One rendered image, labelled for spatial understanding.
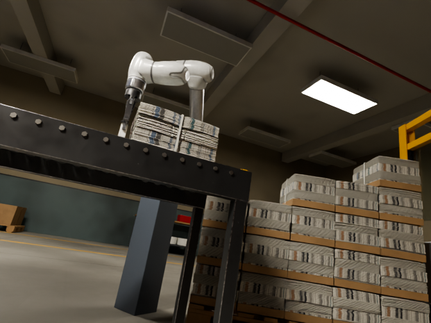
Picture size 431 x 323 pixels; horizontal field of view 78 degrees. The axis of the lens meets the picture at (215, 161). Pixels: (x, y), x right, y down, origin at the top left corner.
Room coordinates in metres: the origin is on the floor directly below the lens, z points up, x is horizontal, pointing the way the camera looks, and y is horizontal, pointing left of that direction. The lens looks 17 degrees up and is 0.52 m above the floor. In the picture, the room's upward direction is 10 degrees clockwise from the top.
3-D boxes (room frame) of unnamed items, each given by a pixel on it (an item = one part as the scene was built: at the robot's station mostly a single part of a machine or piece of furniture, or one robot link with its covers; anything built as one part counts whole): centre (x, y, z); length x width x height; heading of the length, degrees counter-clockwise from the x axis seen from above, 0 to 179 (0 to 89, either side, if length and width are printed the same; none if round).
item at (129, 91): (1.14, 0.44, 1.09); 0.08 x 0.07 x 0.09; 19
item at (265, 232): (1.95, -0.57, 0.40); 1.16 x 0.38 x 0.51; 88
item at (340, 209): (1.93, -1.00, 0.86); 0.38 x 0.29 x 0.04; 177
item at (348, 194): (1.93, -1.00, 0.95); 0.38 x 0.29 x 0.23; 177
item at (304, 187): (1.95, -0.71, 0.95); 0.38 x 0.29 x 0.23; 179
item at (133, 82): (1.14, 0.44, 1.16); 0.09 x 0.09 x 0.06
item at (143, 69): (1.14, 0.43, 1.27); 0.13 x 0.11 x 0.16; 83
